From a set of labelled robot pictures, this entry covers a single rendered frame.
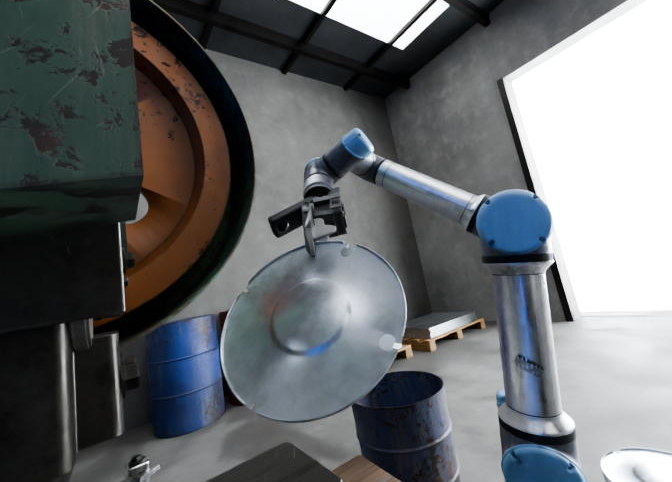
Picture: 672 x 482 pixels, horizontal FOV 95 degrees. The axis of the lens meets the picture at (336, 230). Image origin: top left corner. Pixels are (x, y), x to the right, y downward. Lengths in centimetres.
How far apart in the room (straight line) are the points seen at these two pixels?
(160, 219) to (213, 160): 18
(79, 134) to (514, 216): 57
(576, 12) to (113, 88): 511
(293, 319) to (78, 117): 37
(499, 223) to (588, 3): 467
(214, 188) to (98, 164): 59
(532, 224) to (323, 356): 40
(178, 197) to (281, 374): 49
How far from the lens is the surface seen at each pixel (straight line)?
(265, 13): 467
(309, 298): 50
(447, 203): 78
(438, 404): 146
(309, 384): 44
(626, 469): 157
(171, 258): 72
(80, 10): 25
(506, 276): 63
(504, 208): 61
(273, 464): 48
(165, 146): 84
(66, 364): 31
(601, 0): 515
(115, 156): 20
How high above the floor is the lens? 99
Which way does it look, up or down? 9 degrees up
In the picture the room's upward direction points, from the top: 10 degrees counter-clockwise
